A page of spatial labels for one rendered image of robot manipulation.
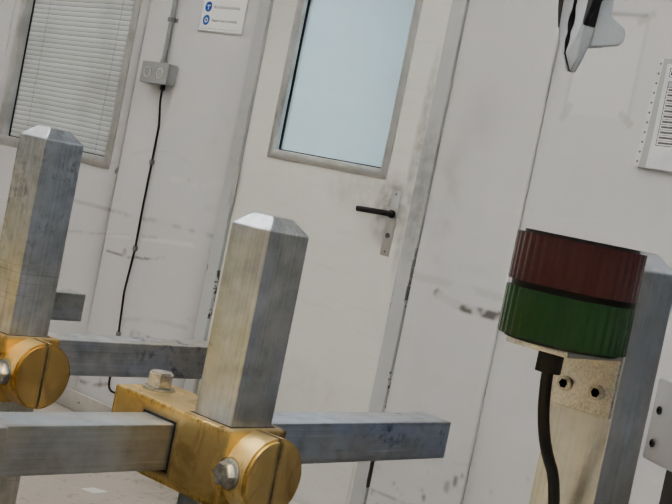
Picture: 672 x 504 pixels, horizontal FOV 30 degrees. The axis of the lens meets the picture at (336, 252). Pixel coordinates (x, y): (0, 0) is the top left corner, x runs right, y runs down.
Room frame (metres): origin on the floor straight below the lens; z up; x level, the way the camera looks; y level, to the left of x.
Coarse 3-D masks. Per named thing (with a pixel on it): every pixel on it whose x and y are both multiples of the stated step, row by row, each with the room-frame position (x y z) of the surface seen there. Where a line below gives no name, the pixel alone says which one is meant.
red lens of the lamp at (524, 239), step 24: (528, 240) 0.57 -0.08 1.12; (552, 240) 0.55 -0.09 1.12; (528, 264) 0.56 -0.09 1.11; (552, 264) 0.55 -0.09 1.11; (576, 264) 0.55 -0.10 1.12; (600, 264) 0.55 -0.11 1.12; (624, 264) 0.55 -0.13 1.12; (576, 288) 0.55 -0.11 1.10; (600, 288) 0.55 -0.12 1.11; (624, 288) 0.56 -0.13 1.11
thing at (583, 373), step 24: (576, 240) 0.55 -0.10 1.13; (528, 288) 0.56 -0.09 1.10; (552, 288) 0.55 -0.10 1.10; (552, 360) 0.57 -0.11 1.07; (576, 360) 0.60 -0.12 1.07; (600, 360) 0.59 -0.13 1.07; (552, 384) 0.61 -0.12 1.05; (576, 384) 0.60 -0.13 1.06; (600, 384) 0.59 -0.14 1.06; (576, 408) 0.60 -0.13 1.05; (600, 408) 0.59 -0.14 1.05; (552, 456) 0.58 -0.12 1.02; (552, 480) 0.59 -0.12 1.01
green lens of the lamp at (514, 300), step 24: (504, 312) 0.57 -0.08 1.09; (528, 312) 0.56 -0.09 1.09; (552, 312) 0.55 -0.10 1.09; (576, 312) 0.55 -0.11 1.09; (600, 312) 0.55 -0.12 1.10; (624, 312) 0.56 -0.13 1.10; (528, 336) 0.56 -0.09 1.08; (552, 336) 0.55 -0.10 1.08; (576, 336) 0.55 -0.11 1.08; (600, 336) 0.55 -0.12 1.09; (624, 336) 0.56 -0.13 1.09
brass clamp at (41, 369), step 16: (0, 336) 0.92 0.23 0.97; (16, 336) 0.93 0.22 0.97; (32, 336) 0.94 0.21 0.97; (48, 336) 0.95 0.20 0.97; (0, 352) 0.92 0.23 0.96; (16, 352) 0.91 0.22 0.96; (32, 352) 0.91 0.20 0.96; (48, 352) 0.92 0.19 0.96; (0, 368) 0.90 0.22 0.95; (16, 368) 0.90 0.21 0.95; (32, 368) 0.91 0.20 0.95; (48, 368) 0.92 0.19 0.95; (64, 368) 0.93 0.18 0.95; (0, 384) 0.92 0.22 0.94; (16, 384) 0.90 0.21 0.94; (32, 384) 0.91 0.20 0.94; (48, 384) 0.92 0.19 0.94; (64, 384) 0.94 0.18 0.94; (0, 400) 0.92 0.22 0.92; (16, 400) 0.91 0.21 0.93; (32, 400) 0.92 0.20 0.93; (48, 400) 0.93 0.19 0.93
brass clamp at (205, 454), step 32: (128, 384) 0.83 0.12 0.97; (160, 416) 0.79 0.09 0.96; (192, 416) 0.77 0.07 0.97; (192, 448) 0.77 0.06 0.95; (224, 448) 0.75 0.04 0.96; (256, 448) 0.74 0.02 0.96; (288, 448) 0.76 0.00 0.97; (160, 480) 0.78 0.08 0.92; (192, 480) 0.76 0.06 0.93; (224, 480) 0.74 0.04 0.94; (256, 480) 0.74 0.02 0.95; (288, 480) 0.76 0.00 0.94
